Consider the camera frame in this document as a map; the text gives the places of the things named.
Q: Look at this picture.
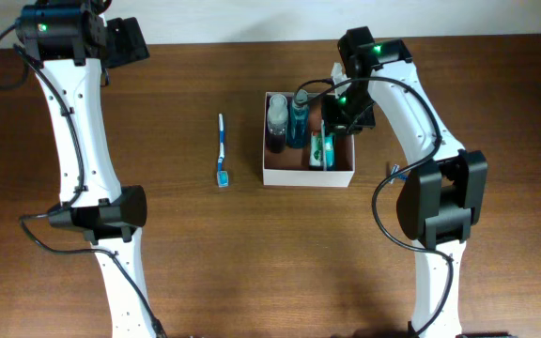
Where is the white and teal toothpaste tube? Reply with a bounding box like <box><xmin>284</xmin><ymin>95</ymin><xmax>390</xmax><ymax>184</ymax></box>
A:
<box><xmin>321</xmin><ymin>122</ymin><xmax>335</xmax><ymax>171</ymax></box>

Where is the teal mouthwash bottle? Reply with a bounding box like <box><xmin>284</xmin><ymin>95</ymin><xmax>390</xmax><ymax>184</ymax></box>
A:
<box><xmin>286</xmin><ymin>89</ymin><xmax>310</xmax><ymax>148</ymax></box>

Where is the green soap box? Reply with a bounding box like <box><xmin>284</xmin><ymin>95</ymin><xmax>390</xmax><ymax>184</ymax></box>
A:
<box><xmin>309</xmin><ymin>131</ymin><xmax>323</xmax><ymax>171</ymax></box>

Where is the clear bottle with purple liquid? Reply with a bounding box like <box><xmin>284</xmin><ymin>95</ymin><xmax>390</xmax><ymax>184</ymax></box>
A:
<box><xmin>266</xmin><ymin>94</ymin><xmax>288</xmax><ymax>153</ymax></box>

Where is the blue disposable razor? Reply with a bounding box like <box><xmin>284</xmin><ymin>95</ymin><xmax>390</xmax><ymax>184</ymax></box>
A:
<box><xmin>388</xmin><ymin>164</ymin><xmax>408</xmax><ymax>184</ymax></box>

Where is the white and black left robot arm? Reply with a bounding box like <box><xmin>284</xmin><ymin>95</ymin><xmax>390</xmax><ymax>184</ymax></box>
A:
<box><xmin>14</xmin><ymin>1</ymin><xmax>165</xmax><ymax>337</ymax></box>

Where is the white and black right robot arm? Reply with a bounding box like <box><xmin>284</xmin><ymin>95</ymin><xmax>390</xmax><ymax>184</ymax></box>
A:
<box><xmin>322</xmin><ymin>27</ymin><xmax>487</xmax><ymax>337</ymax></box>

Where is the white open cardboard box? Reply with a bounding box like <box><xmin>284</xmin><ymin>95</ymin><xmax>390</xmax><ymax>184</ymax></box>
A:
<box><xmin>262</xmin><ymin>92</ymin><xmax>355</xmax><ymax>188</ymax></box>

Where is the blue and white toothbrush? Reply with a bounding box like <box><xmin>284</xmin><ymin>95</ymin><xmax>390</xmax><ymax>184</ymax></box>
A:
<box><xmin>217</xmin><ymin>114</ymin><xmax>229</xmax><ymax>188</ymax></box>

